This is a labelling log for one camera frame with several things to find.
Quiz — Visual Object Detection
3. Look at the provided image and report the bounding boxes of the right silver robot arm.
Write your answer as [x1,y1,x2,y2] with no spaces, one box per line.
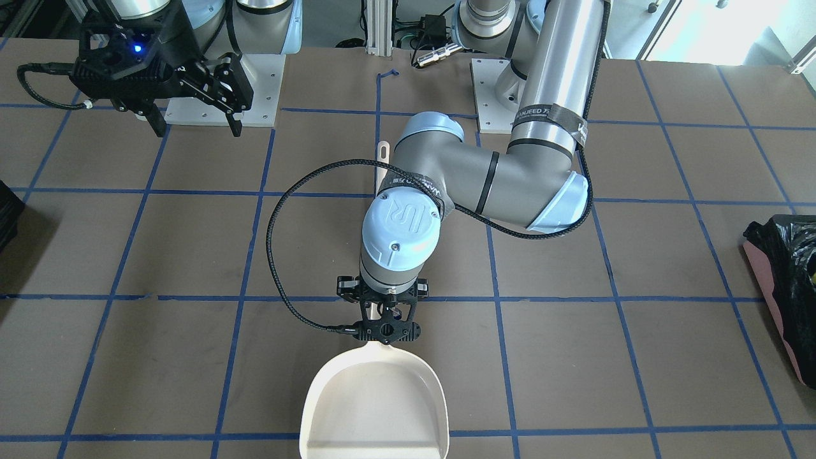
[69,1,303,137]

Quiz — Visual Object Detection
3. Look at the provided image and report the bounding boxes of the white hand brush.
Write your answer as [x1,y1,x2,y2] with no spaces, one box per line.
[375,142,391,192]

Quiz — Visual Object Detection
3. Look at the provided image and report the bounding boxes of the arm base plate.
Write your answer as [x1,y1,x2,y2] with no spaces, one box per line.
[164,52,286,128]

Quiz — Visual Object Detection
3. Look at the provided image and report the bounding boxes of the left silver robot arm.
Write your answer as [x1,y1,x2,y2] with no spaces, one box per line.
[330,1,612,345]

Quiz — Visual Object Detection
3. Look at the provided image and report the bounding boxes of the pink bin with black bag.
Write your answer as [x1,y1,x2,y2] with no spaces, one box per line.
[743,214,815,389]

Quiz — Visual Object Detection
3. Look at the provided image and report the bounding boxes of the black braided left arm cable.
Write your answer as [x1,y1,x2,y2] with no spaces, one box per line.
[266,13,603,335]

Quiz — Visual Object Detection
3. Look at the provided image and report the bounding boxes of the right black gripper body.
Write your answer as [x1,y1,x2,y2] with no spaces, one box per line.
[69,16,254,119]

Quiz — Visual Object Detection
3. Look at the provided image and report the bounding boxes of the black bin at edge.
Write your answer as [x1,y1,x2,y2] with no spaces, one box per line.
[0,181,26,252]

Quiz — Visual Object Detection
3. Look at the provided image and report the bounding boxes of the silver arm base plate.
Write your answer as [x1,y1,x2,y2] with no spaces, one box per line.
[470,57,574,135]

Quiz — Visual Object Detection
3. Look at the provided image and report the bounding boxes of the black power adapter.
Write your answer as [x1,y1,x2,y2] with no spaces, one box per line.
[418,15,447,47]

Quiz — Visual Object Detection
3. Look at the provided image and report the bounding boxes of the aluminium frame post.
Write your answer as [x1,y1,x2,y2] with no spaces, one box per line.
[363,0,395,60]

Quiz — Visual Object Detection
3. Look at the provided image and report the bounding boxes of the white plastic dustpan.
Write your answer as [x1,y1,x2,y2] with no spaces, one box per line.
[298,342,451,458]

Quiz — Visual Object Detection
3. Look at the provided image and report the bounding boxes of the silver cylindrical connector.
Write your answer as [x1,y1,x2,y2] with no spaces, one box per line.
[411,43,465,69]

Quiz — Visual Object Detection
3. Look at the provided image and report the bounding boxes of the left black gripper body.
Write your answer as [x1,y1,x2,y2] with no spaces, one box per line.
[336,276,428,345]

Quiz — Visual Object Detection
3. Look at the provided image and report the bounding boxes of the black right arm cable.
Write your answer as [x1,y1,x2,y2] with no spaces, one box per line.
[17,62,115,111]

